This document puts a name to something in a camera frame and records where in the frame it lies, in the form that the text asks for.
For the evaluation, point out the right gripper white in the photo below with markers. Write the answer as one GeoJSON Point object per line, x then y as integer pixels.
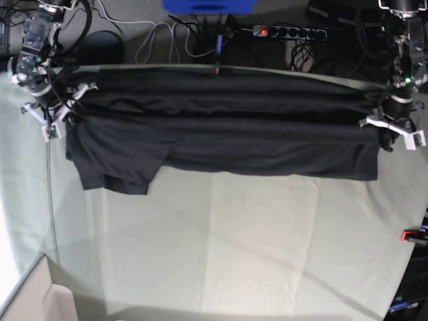
{"type": "Point", "coordinates": [52, 125]}

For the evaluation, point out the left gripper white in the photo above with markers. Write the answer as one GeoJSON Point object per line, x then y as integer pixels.
{"type": "Point", "coordinates": [391, 129]}

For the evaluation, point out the black t-shirt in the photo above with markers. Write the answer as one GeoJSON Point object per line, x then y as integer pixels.
{"type": "Point", "coordinates": [133, 123]}

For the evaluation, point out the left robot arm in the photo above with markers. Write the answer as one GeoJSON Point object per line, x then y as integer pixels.
{"type": "Point", "coordinates": [406, 66]}

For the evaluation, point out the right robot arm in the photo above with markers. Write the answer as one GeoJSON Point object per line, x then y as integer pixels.
{"type": "Point", "coordinates": [41, 67]}

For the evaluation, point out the black round base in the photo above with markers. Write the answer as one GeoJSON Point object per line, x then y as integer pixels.
{"type": "Point", "coordinates": [101, 48]}

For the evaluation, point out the red black clamp right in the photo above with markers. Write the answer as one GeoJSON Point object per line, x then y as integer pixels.
{"type": "Point", "coordinates": [416, 236]}

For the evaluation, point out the black power strip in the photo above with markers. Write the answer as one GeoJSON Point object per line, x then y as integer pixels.
{"type": "Point", "coordinates": [289, 32]}

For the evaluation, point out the blue plastic box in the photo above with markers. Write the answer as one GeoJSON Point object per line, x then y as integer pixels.
{"type": "Point", "coordinates": [208, 6]}

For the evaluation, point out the beige side table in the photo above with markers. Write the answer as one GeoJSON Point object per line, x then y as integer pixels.
{"type": "Point", "coordinates": [36, 297]}

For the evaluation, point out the light green table cloth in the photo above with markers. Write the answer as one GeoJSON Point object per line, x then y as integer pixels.
{"type": "Point", "coordinates": [208, 246]}

